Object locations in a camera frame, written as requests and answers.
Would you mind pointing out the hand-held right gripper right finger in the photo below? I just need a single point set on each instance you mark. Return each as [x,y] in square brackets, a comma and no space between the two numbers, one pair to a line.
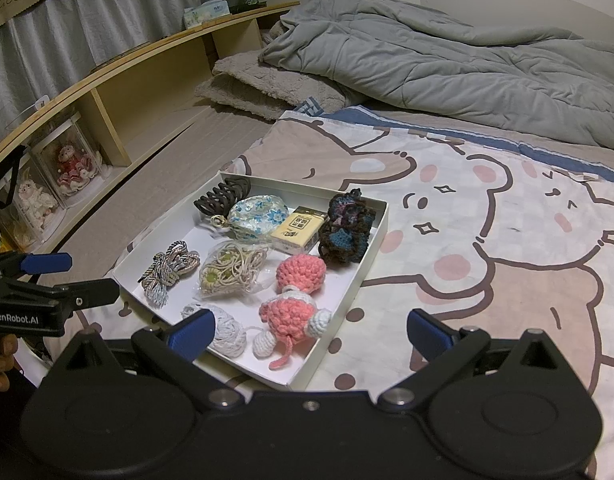
[429,335]

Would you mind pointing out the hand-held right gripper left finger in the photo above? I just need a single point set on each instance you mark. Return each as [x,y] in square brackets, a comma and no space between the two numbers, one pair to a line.
[192,335]

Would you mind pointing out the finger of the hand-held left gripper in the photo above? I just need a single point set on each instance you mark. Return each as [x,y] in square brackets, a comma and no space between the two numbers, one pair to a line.
[47,262]
[87,294]

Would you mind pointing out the white lace yarn ball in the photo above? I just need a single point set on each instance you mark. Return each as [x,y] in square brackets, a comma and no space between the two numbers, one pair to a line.
[227,332]

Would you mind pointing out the beige twine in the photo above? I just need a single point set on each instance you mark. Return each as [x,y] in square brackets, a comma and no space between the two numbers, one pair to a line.
[232,270]

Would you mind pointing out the white cardboard box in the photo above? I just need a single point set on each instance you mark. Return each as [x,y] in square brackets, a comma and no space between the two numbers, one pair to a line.
[192,239]

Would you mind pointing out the pink white crochet toy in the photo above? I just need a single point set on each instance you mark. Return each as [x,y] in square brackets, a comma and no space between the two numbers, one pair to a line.
[297,272]

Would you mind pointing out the dark crochet scrunchie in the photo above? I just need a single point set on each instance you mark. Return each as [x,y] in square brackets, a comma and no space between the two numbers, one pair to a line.
[344,230]

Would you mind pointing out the floral fabric pouch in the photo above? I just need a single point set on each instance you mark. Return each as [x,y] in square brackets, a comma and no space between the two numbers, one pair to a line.
[259,215]

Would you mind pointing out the brown hair claw clip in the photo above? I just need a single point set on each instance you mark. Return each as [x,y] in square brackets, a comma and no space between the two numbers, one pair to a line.
[227,192]

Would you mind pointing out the small yellow box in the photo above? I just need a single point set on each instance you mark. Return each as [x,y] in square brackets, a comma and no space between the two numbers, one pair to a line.
[297,232]

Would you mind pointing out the clear display case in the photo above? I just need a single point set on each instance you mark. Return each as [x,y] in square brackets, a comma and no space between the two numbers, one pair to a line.
[2,220]
[82,130]

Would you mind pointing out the white rabbit figurine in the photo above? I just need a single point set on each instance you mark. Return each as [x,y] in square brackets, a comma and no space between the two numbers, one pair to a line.
[32,200]

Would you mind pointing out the red dressed figurine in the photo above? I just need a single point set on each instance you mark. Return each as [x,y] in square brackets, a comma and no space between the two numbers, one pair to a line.
[69,165]

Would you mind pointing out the cartoon printed blanket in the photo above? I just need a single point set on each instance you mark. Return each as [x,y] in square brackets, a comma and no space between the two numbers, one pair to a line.
[487,210]

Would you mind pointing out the long wooden bedside shelf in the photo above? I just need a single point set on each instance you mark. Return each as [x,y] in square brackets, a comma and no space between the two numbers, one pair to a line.
[152,95]

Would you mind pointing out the blue plaid cloth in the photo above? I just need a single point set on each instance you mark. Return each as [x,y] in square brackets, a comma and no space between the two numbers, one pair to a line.
[308,106]

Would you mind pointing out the grey curtain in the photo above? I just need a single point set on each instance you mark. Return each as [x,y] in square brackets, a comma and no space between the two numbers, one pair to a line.
[112,10]

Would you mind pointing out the beige fluffy blanket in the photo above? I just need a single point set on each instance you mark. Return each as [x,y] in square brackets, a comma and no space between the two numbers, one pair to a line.
[267,85]

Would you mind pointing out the grey duvet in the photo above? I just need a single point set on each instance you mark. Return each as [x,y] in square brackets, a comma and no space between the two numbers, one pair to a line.
[437,60]

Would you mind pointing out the tissue pack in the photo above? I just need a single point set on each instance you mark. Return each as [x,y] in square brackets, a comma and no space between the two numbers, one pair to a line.
[204,14]

